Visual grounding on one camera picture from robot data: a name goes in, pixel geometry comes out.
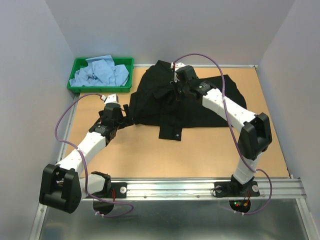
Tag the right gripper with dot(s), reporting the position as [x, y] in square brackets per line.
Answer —
[178, 81]

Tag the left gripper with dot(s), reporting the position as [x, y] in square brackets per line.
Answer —
[127, 120]

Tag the black long sleeve shirt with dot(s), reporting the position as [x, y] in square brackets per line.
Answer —
[155, 104]

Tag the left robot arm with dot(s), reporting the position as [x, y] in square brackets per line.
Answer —
[66, 183]

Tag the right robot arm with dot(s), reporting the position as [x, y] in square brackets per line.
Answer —
[254, 129]

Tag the light blue shirt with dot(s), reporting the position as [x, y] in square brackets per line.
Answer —
[100, 72]

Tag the green plastic bin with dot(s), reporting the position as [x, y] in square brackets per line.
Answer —
[80, 62]

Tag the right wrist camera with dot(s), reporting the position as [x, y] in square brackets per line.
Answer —
[175, 67]

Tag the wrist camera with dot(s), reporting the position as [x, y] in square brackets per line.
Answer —
[175, 67]
[111, 98]

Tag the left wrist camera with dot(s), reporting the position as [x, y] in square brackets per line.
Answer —
[111, 98]

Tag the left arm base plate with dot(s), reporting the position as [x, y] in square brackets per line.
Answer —
[114, 190]

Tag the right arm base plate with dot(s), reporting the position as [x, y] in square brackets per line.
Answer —
[230, 189]

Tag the aluminium mounting rail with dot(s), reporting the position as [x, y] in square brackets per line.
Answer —
[188, 209]

